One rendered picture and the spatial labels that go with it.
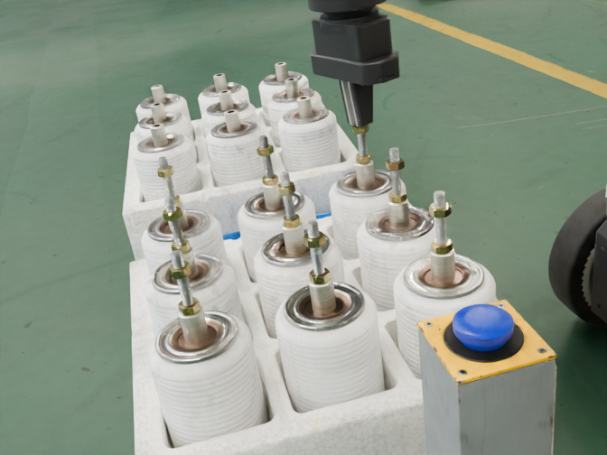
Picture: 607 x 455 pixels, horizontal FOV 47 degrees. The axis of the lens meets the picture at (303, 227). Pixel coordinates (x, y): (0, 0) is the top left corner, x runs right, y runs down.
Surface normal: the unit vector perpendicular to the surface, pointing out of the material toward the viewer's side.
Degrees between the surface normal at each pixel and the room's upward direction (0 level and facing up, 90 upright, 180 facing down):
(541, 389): 90
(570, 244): 61
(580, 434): 0
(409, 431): 90
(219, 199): 90
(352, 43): 90
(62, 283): 0
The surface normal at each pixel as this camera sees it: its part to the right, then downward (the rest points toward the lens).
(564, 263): -0.95, 0.09
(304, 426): -0.13, -0.87
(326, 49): -0.79, 0.38
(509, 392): 0.23, 0.43
